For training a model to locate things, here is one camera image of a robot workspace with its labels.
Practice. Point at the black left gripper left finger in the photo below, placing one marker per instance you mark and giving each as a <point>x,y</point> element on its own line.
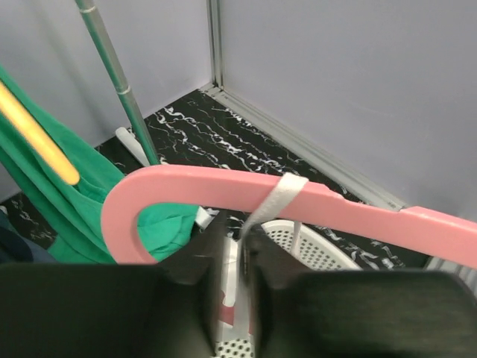
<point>168,309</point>

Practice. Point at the metal clothes rack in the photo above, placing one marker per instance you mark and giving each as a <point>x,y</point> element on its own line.
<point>138,141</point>

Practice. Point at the yellow hanger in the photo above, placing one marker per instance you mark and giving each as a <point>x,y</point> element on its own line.
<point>18,116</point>

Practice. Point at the green tank top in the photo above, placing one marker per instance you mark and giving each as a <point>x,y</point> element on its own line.
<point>74,212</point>

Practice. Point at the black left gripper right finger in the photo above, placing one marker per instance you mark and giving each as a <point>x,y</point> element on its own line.
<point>299,312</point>

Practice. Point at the white perforated plastic basket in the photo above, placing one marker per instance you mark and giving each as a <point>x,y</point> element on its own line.
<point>315,252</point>

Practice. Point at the navy blue tank top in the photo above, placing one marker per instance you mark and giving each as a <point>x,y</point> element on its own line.
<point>17,249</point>

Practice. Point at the pink plastic hanger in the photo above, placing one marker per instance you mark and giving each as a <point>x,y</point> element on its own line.
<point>415,228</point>

